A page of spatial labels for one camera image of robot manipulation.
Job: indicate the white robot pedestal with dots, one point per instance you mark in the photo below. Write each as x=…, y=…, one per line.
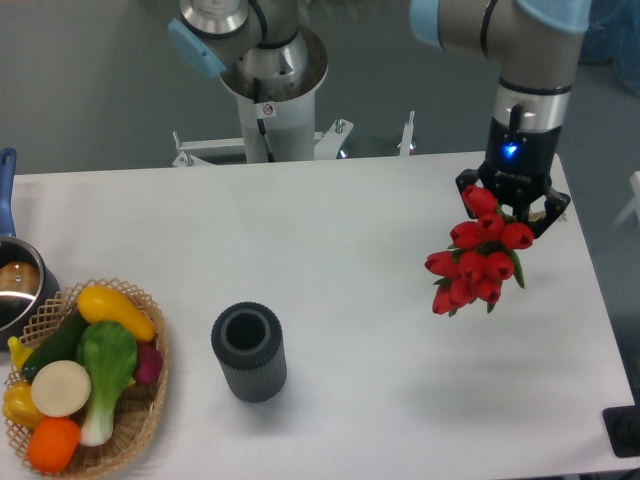
x=278, y=131

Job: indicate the white round radish slice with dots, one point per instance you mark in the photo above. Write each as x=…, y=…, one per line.
x=61, y=388

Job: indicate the yellow banana tip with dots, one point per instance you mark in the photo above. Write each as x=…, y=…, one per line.
x=19, y=352

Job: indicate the dark green cucumber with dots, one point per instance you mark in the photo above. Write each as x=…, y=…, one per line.
x=60, y=345

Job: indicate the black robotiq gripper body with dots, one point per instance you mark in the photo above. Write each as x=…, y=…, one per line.
x=517, y=165

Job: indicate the black device at table edge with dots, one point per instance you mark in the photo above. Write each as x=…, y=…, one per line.
x=622, y=426

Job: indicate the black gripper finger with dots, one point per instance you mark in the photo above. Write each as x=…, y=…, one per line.
x=555, y=204
x=471, y=195

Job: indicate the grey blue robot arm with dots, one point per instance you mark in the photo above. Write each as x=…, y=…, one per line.
x=273, y=65

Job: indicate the yellow bell pepper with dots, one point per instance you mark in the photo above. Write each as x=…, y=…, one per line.
x=19, y=407

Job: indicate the yellow squash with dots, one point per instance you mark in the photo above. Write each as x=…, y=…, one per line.
x=98, y=303

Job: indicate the dark grey ribbed vase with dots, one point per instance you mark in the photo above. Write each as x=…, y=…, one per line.
x=247, y=340

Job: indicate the white metal base frame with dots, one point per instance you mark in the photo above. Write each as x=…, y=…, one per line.
x=193, y=153

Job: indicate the blue handled saucepan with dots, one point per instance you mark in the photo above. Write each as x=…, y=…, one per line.
x=26, y=281

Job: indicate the red tulip bouquet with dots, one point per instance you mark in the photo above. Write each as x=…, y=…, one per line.
x=481, y=257

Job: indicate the orange fruit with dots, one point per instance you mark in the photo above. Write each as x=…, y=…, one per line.
x=53, y=444

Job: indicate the woven wicker basket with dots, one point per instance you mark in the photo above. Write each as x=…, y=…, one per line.
x=137, y=412

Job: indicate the green bok choy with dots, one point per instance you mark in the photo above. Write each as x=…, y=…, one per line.
x=108, y=353

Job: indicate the white furniture frame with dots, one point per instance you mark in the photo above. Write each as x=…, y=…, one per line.
x=629, y=214

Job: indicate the blue plastic bag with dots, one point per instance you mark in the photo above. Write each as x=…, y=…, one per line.
x=612, y=38

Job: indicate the red radish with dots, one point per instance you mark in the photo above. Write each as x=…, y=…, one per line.
x=149, y=364

